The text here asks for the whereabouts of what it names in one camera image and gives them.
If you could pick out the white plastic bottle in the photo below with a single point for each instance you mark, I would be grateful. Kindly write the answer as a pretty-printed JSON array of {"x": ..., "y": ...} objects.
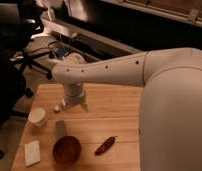
[{"x": 56, "y": 108}]

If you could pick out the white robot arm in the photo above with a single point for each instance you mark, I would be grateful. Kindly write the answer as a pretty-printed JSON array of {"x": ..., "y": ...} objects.
[{"x": 170, "y": 114}]

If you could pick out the white folded napkin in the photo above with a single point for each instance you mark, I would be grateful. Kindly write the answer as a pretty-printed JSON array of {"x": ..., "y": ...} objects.
[{"x": 32, "y": 153}]

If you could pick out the blue power strip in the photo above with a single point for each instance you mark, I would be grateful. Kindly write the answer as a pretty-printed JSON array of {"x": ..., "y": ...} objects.
[{"x": 60, "y": 53}]

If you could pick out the white paper cup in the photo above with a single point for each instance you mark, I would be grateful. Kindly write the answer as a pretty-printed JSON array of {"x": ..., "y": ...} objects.
[{"x": 37, "y": 116}]

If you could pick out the black office chair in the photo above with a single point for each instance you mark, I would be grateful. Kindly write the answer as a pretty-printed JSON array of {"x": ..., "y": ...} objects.
[{"x": 19, "y": 21}]

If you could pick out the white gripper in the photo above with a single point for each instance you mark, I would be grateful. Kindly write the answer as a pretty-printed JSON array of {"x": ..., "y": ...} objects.
[{"x": 75, "y": 95}]

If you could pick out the grey rectangular block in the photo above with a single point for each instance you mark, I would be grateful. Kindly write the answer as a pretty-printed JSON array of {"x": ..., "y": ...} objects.
[{"x": 60, "y": 129}]

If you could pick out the brown ceramic bowl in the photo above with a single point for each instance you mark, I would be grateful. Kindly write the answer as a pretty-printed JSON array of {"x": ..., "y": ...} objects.
[{"x": 66, "y": 150}]

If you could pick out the red chili pepper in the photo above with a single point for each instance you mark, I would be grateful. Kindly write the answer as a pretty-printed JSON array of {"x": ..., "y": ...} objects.
[{"x": 105, "y": 145}]

